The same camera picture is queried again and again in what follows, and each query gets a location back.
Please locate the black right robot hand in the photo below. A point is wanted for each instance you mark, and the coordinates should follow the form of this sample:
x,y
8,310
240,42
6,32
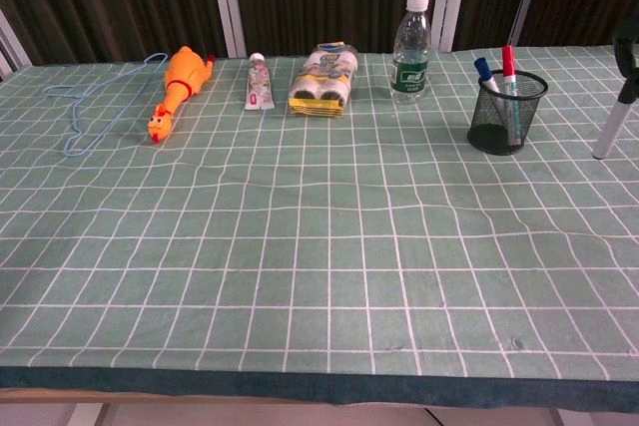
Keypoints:
x,y
625,49

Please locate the black cap marker pen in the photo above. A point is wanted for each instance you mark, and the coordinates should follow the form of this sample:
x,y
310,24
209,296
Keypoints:
x,y
613,127

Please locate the red cap marker pen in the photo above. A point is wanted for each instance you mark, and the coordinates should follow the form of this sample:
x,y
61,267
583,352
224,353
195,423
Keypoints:
x,y
508,72

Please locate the blue cap marker pen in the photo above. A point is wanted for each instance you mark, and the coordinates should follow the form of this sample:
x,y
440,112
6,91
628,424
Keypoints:
x,y
485,72

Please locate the black mesh pen holder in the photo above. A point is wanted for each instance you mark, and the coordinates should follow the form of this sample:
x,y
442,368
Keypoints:
x,y
496,134

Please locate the clear plastic water bottle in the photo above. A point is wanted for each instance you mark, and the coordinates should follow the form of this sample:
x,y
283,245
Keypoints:
x,y
411,67

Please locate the yellow wrapped snack pack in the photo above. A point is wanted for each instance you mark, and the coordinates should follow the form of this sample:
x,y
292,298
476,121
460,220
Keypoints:
x,y
322,82

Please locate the green checked tablecloth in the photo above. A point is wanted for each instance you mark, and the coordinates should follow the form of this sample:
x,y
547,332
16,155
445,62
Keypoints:
x,y
319,246

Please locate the white toothpaste tube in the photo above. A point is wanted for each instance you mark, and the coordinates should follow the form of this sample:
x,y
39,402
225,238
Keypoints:
x,y
259,87

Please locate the orange rubber chicken toy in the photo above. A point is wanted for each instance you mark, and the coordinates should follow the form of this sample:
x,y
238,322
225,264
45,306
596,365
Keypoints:
x,y
184,77

